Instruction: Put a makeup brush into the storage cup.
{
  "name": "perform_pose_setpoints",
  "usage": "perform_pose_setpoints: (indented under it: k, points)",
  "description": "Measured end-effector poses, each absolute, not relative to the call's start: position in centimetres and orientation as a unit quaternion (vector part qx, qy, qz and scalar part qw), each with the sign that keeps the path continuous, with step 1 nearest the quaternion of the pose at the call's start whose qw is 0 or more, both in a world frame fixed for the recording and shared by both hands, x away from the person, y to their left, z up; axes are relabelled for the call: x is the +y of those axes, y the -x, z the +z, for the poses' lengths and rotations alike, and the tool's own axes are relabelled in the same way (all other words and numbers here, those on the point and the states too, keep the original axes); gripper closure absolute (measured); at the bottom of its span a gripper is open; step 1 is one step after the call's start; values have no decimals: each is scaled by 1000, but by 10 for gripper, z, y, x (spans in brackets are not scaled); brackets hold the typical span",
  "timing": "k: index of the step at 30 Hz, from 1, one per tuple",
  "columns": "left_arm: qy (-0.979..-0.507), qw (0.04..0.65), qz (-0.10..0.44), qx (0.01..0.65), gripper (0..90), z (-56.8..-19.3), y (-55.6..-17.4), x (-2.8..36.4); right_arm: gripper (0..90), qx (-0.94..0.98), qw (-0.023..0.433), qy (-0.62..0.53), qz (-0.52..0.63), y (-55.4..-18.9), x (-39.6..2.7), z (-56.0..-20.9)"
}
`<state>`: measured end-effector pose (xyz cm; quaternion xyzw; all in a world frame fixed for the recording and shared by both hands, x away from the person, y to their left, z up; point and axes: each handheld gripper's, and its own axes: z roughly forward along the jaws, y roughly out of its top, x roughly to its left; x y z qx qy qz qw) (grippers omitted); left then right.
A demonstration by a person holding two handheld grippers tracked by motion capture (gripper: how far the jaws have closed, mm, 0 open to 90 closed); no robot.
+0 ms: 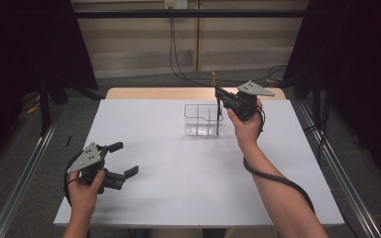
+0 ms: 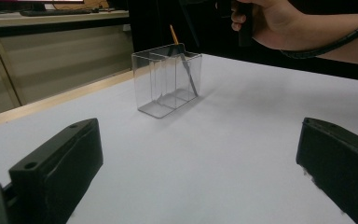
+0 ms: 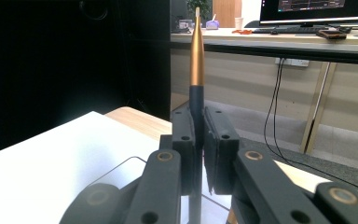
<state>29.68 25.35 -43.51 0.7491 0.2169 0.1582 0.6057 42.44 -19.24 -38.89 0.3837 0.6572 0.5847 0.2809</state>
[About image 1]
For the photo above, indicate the wooden desk with dark edge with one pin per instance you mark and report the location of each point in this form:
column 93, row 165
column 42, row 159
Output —
column 129, row 14

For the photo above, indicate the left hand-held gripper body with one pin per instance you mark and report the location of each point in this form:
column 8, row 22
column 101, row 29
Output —
column 86, row 158

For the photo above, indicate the white table sheet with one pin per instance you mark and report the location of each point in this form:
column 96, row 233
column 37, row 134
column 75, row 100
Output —
column 178, row 185

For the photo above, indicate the white wall socket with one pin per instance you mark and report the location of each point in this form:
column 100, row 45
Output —
column 176, row 4

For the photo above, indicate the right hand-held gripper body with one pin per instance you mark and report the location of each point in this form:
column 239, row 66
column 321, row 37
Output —
column 243, row 105

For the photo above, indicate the aluminium rail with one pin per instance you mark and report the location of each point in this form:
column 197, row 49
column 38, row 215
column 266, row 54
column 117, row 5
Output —
column 23, row 178
column 344, row 178

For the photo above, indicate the wooden table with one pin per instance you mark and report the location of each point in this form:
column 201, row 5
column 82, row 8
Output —
column 162, row 93

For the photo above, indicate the person's right hand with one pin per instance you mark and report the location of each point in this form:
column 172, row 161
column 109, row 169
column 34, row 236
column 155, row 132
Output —
column 249, row 132

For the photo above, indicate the black metal stand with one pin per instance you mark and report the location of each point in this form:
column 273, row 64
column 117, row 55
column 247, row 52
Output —
column 317, row 102
column 44, row 109

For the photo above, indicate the black pencil with orange end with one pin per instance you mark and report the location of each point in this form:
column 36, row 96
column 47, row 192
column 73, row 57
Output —
column 218, row 127

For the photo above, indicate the black curtain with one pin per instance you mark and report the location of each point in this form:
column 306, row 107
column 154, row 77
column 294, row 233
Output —
column 354, row 66
column 23, row 49

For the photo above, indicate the small black stick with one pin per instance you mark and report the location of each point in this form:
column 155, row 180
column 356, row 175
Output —
column 68, row 141

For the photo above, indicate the person's left hand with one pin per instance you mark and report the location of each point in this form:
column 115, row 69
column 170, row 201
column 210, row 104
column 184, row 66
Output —
column 83, row 198

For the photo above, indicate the clear acrylic organizer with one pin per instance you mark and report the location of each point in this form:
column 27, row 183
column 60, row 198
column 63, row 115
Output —
column 198, row 125

